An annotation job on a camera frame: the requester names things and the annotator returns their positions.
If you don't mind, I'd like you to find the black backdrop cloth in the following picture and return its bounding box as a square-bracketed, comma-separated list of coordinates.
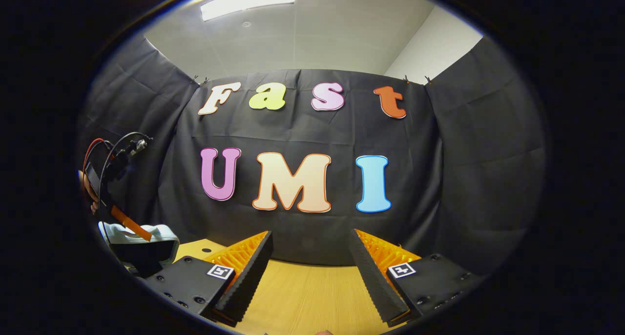
[78, 35, 546, 277]

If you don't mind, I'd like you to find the red cable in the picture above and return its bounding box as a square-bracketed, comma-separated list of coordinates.
[83, 138, 107, 179]

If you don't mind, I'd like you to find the ceiling light panel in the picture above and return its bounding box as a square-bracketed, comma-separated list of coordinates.
[200, 0, 297, 22]

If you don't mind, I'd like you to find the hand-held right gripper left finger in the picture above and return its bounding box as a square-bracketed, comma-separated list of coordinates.
[142, 230, 274, 327]

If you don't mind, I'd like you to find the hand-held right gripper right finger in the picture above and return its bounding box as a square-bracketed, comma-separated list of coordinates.
[349, 228, 484, 326]

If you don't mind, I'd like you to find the black cable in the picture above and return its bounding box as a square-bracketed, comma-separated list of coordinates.
[98, 132, 148, 204]

